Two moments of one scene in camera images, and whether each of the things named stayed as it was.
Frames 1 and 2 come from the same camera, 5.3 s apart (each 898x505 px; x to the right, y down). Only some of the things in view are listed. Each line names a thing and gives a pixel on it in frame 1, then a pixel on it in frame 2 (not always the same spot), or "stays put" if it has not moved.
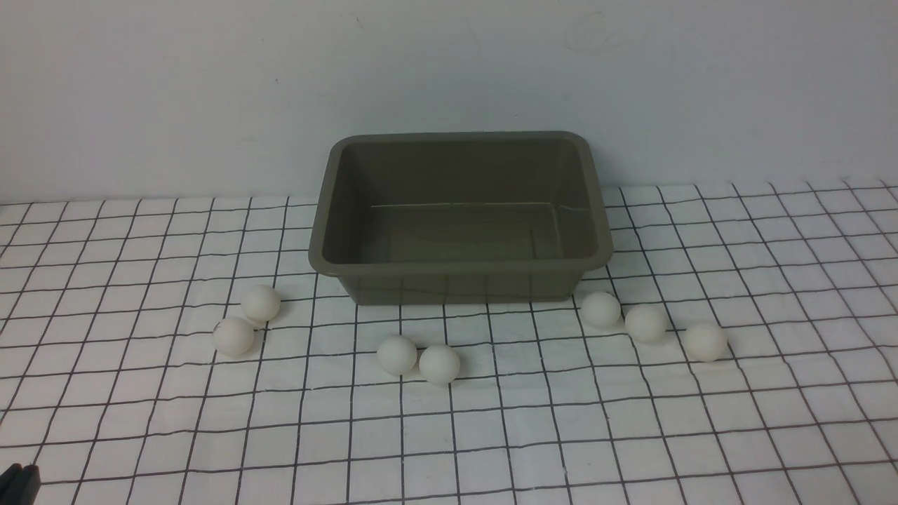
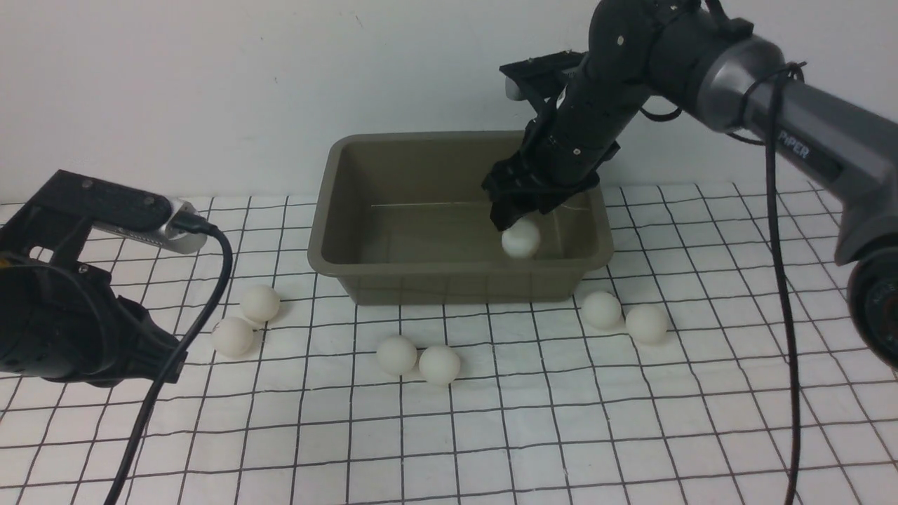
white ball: (645, 323) stays put
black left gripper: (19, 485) → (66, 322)
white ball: (260, 303) stays put
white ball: (705, 342) → (521, 240)
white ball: (600, 309) stays put
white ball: (439, 364) stays put
